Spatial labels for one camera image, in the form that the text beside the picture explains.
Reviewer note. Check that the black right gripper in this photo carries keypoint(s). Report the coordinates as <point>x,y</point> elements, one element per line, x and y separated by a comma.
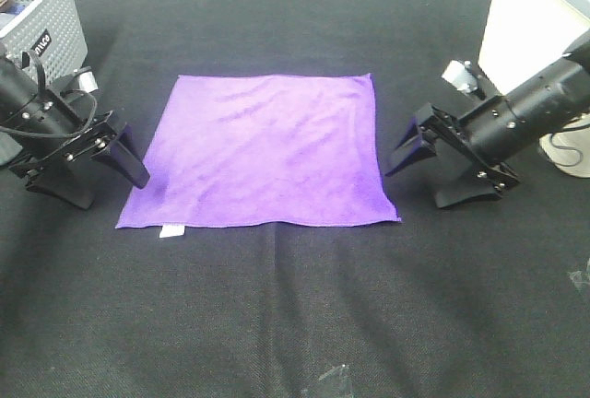
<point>483,180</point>

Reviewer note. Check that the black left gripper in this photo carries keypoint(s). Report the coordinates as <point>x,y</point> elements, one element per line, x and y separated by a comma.
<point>55,125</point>

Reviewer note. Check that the purple microfiber towel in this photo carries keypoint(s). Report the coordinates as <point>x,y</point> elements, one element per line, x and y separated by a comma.
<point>243,151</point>

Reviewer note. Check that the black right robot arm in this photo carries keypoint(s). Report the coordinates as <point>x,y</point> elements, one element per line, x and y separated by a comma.
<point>499,126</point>

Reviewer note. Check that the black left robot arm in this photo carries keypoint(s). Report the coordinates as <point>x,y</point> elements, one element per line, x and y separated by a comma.
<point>30,66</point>

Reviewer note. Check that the white towel label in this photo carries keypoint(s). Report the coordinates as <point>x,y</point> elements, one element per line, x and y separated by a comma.
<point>171,231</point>

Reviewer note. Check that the grey perforated basket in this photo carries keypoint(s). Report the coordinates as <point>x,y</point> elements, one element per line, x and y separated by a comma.
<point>52,29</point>

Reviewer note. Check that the clear tape strip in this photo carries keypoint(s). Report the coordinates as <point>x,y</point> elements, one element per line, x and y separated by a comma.
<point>581,278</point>

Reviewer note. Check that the white box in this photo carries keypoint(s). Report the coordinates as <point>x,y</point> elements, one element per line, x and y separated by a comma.
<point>523,36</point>

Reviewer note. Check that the clear tape bottom centre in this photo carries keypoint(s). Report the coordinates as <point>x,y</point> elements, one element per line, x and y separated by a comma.
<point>335,383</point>

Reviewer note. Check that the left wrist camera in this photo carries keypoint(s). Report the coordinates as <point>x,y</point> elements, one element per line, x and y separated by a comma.
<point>84,80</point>

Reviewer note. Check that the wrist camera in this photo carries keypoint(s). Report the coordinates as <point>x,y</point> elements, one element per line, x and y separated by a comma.
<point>460,75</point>
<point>84,80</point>

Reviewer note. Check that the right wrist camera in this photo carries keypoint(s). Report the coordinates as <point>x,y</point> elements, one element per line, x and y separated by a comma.
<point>460,75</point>

